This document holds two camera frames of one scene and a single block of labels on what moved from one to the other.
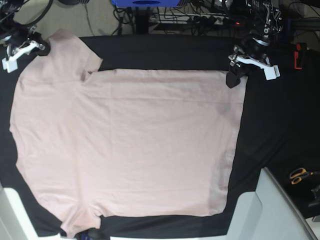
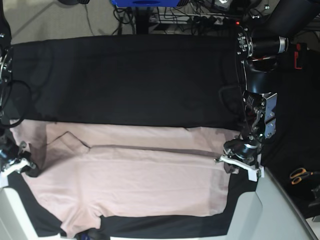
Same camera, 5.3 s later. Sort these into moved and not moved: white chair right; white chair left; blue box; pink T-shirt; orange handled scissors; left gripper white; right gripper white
Moved: pink T-shirt; right gripper white; left gripper white
Not moved: orange handled scissors; blue box; white chair left; white chair right
